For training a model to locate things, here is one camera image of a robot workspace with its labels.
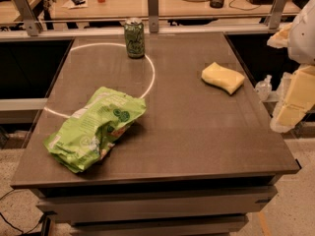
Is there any metal bracket left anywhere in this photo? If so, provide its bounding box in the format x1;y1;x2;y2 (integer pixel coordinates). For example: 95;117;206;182
13;0;42;36

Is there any yellow sponge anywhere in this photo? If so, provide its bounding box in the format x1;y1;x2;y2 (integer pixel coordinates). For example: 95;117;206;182
201;62;245;94

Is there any green chip bag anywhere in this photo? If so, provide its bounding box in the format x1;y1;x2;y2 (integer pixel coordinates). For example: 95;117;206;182
44;87;146;173

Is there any metal bracket right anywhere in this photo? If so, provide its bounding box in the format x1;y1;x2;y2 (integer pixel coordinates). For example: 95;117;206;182
266;0;287;30

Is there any black floor cable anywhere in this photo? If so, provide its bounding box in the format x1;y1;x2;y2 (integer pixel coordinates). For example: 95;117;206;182
0;189;47;236

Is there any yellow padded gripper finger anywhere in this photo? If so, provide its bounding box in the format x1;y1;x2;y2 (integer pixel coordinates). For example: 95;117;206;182
267;24;292;48
270;65;315;133

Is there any metal bracket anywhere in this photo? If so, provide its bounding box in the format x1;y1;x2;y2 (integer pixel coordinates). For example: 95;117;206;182
266;0;287;30
148;0;158;33
13;0;42;36

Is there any metal bracket middle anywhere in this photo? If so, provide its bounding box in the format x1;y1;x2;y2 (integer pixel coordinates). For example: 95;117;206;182
148;0;158;33

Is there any black mesh pen cup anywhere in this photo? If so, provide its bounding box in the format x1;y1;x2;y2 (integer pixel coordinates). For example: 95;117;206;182
210;0;224;9

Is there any green soda can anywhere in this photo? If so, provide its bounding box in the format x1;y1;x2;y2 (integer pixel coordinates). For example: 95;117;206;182
124;18;145;58

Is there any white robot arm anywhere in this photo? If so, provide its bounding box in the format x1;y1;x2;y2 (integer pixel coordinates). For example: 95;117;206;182
267;0;315;133

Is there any clear sanitizer bottle left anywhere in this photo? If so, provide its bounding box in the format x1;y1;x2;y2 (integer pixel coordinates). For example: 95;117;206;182
255;75;272;101

